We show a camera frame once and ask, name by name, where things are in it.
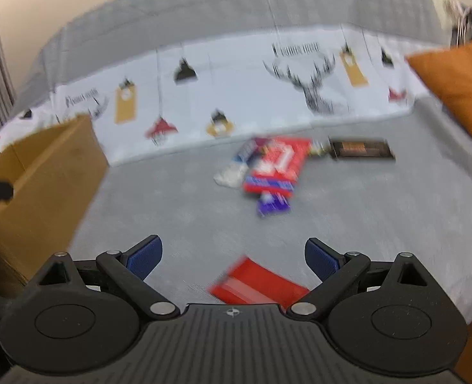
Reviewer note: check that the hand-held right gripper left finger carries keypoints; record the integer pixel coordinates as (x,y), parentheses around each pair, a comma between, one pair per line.
(144,259)

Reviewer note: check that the small yellow green candy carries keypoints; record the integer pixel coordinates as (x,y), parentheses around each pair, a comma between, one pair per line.
(319,148)

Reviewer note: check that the grey quilted blanket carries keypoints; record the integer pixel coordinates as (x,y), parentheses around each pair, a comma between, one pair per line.
(204,12)

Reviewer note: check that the brown cardboard box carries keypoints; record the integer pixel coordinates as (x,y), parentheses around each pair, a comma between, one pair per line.
(48,192)

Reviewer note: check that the dark brown chocolate bar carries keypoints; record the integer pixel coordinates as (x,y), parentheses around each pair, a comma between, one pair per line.
(362,148)

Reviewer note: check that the white printed deer cloth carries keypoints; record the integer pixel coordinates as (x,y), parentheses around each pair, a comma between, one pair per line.
(236,96)

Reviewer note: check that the red striped snack packet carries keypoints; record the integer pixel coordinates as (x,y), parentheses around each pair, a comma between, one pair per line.
(260,284)

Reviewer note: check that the red blue snack packet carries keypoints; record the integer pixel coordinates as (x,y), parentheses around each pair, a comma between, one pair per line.
(268,184)

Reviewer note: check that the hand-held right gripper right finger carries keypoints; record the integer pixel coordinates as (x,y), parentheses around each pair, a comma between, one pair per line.
(320,260)

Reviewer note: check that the large red white snack packet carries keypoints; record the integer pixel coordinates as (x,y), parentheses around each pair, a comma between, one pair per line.
(286,156)

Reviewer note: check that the purple snack packet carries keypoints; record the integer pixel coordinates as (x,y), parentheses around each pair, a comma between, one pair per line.
(274,204)

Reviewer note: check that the orange pillow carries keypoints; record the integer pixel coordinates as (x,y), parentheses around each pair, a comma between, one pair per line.
(458,84)

